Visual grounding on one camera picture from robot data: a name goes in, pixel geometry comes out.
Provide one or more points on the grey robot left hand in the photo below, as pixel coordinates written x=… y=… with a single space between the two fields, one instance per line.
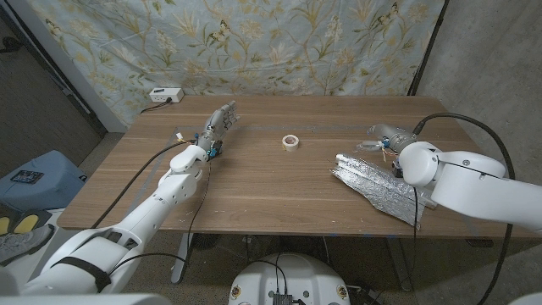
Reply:
x=216 y=131

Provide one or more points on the aluminum foil sheet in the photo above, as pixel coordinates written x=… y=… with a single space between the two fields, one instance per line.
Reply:
x=372 y=182

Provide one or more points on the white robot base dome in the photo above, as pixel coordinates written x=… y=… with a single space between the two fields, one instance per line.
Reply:
x=296 y=275

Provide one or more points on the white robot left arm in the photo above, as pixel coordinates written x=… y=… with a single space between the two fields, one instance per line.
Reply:
x=144 y=220

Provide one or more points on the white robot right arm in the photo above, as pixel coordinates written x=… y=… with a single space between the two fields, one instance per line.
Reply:
x=474 y=186

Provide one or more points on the white tape roll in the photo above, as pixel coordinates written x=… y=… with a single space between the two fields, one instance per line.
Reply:
x=290 y=148

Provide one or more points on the white power strip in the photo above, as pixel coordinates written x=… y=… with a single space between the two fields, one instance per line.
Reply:
x=166 y=95

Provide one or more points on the floral backdrop cloth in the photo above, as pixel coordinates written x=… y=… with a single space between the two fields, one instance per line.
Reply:
x=254 y=51

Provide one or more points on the grey table leg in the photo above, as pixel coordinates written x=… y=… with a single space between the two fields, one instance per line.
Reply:
x=182 y=258
x=400 y=267

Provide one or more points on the small black base device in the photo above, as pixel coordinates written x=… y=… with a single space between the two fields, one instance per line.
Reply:
x=281 y=300

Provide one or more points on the black printed marker card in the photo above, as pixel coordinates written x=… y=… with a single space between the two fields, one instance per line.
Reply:
x=26 y=176

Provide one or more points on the black shoe yellow insole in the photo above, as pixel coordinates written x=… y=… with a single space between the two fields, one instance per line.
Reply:
x=3 y=225
x=26 y=222

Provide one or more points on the black backdrop stand pole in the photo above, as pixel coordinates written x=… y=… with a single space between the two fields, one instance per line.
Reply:
x=425 y=55

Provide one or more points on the grey sneaker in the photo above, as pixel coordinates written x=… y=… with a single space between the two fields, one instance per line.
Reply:
x=21 y=245

